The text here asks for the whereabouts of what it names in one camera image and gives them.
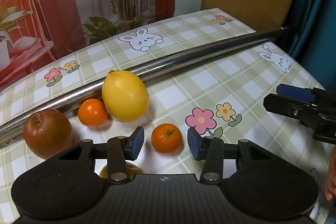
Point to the silver gold telescopic pole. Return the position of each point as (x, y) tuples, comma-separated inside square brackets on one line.
[(149, 70)]

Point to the red apple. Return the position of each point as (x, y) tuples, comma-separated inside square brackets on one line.
[(47, 133)]

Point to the small orange behind apple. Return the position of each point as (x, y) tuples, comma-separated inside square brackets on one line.
[(92, 113)]

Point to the teal curtain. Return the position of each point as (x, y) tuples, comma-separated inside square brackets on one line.
[(312, 38)]

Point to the right small orange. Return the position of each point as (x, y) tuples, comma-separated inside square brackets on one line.
[(166, 138)]

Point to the large yellow lemon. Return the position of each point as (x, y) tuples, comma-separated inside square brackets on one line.
[(125, 96)]

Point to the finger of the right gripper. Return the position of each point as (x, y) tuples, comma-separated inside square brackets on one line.
[(295, 93), (287, 107)]

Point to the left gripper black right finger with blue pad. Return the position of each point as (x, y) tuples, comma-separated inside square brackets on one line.
[(213, 152)]

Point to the person hand at right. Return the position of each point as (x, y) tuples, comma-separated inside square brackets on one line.
[(330, 191)]

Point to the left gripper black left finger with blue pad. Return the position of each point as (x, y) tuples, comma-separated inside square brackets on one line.
[(117, 151)]

